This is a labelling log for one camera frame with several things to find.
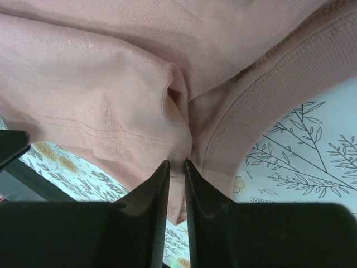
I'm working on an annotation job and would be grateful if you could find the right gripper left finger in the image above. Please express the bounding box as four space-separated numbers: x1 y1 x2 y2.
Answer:
1 161 170 267

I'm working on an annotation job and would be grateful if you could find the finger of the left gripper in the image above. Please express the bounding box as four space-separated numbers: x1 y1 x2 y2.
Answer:
0 130 30 171

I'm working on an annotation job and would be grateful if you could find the pink t shirt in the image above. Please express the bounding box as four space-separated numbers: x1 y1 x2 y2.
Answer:
1 1 356 224

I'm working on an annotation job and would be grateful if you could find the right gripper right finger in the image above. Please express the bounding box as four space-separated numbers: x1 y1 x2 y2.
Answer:
184 160 356 267

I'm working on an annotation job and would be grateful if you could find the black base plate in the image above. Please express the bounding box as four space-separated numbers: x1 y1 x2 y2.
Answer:
1 160 74 202

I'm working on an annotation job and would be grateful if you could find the floral table mat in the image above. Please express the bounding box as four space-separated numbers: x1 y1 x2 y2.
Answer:
0 78 357 268

